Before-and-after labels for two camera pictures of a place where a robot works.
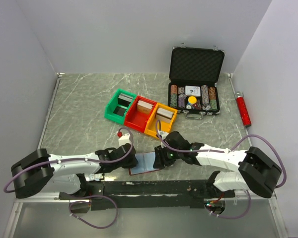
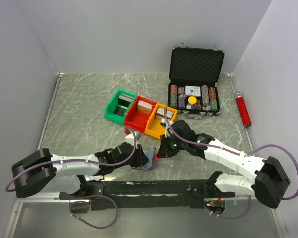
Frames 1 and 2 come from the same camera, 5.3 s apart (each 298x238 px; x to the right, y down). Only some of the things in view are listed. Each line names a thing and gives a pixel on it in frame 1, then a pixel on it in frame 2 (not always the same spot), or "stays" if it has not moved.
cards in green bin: [124, 99] stays
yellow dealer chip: [192, 99] stays
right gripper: [160, 160] -> [165, 151]
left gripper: [132, 162] -> [141, 159]
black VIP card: [119, 111] stays
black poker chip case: [194, 72] stays
